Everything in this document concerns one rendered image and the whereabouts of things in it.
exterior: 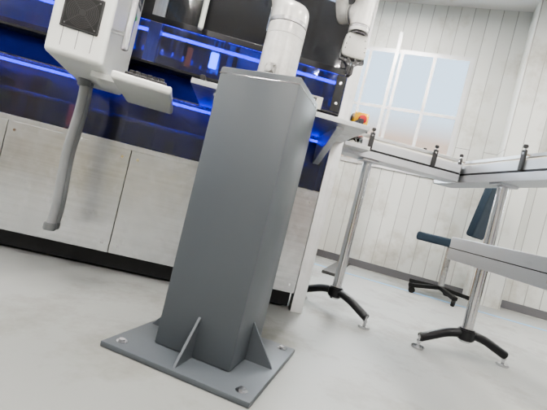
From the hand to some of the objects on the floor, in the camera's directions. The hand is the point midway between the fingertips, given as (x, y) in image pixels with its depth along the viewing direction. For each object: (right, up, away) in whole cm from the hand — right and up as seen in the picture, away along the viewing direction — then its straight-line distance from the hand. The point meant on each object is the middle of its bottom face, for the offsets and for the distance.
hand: (348, 71), depth 164 cm
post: (-21, -108, +33) cm, 115 cm away
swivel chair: (+121, -141, +197) cm, 271 cm away
